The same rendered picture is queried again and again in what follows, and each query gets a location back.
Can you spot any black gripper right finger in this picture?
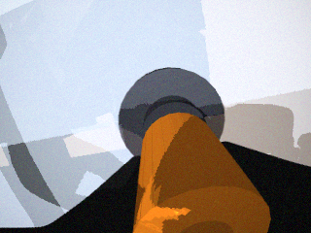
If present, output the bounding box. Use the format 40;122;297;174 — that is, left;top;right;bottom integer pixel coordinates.
221;141;311;233

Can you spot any orange knob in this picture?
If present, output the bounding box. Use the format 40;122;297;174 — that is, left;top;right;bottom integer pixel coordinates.
133;113;271;233

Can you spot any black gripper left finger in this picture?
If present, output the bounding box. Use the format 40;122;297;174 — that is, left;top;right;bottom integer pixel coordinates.
0;156;141;233

